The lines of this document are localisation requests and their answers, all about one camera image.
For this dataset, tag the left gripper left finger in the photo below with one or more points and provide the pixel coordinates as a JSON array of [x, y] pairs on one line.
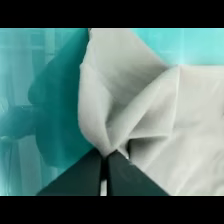
[[81, 178]]

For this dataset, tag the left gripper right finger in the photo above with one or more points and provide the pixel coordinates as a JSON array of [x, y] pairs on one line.
[[130, 180]]

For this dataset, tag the brown shirt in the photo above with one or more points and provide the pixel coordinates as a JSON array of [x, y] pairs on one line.
[[150, 110]]

